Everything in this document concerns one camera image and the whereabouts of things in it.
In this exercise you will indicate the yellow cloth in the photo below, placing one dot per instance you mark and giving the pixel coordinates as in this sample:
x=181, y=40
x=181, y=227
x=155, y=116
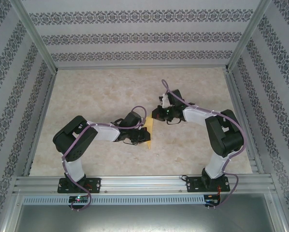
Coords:
x=150, y=130

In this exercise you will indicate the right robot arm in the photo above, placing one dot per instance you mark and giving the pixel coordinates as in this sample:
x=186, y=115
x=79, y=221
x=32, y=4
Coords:
x=217, y=164

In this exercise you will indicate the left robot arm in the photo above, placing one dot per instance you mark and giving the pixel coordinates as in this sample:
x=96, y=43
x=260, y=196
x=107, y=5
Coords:
x=74, y=166

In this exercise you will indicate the grey metal sheet panel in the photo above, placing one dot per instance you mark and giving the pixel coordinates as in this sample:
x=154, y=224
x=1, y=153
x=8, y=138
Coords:
x=144, y=220

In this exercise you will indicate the circuit board with green light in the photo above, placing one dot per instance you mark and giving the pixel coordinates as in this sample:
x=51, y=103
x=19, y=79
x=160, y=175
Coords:
x=78, y=199

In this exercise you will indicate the small dark circuit board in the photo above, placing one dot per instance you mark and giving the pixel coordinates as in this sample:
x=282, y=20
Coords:
x=212, y=202

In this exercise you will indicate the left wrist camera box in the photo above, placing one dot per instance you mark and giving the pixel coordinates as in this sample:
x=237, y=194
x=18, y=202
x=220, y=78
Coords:
x=142, y=124

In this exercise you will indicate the aluminium mounting rail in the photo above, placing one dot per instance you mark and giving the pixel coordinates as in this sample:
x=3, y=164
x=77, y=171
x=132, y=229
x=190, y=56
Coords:
x=139, y=183

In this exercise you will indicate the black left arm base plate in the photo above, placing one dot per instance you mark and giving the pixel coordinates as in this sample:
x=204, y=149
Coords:
x=95, y=184

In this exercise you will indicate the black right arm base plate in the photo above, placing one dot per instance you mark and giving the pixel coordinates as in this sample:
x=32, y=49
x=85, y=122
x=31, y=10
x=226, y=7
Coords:
x=192, y=184

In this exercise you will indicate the aluminium frame post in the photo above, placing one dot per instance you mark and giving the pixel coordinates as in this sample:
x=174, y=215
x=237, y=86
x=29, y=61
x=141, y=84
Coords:
x=35, y=38
x=248, y=36

